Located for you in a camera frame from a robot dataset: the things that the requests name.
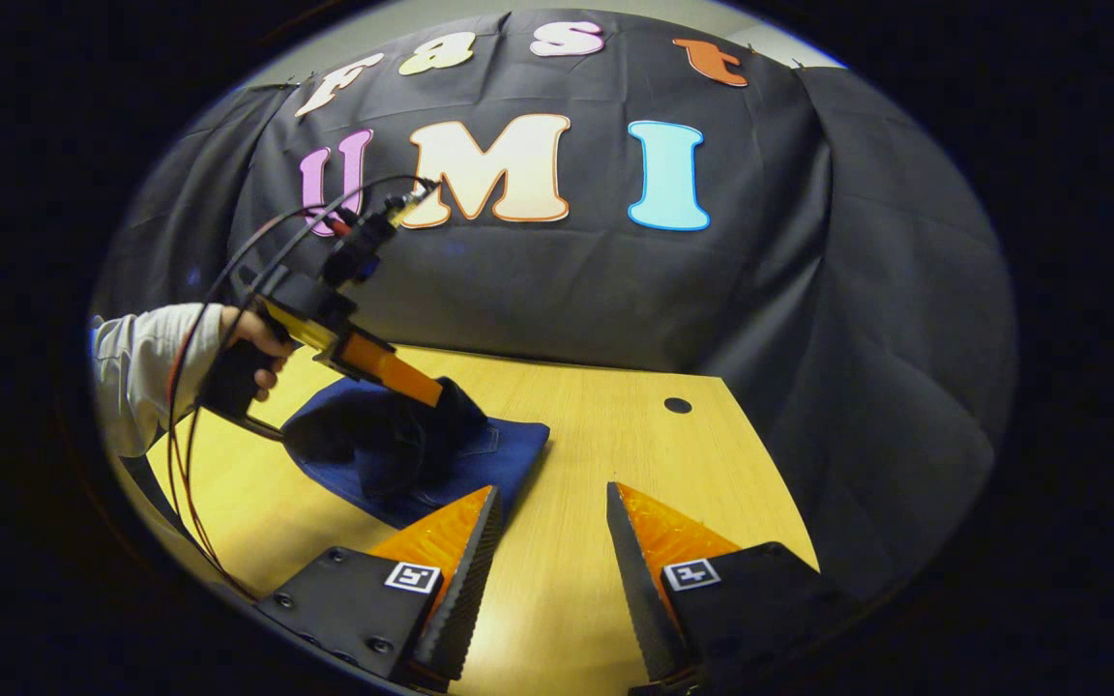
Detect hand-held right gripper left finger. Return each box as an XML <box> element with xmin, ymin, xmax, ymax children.
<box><xmin>255</xmin><ymin>485</ymin><xmax>505</xmax><ymax>692</ymax></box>

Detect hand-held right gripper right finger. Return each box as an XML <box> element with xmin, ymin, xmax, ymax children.
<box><xmin>605</xmin><ymin>480</ymin><xmax>863</xmax><ymax>695</ymax></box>

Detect blue jeans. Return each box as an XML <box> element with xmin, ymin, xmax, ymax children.
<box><xmin>281</xmin><ymin>377</ymin><xmax>551</xmax><ymax>531</ymax></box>

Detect black backdrop cloth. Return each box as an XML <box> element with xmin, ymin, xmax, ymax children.
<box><xmin>93</xmin><ymin>8</ymin><xmax>1017</xmax><ymax>605</ymax></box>

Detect black cable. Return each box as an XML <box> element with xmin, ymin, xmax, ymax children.
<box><xmin>185</xmin><ymin>174</ymin><xmax>442</xmax><ymax>581</ymax></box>

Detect red cable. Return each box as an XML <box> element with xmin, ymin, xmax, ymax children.
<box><xmin>165</xmin><ymin>208</ymin><xmax>365</xmax><ymax>600</ymax></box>

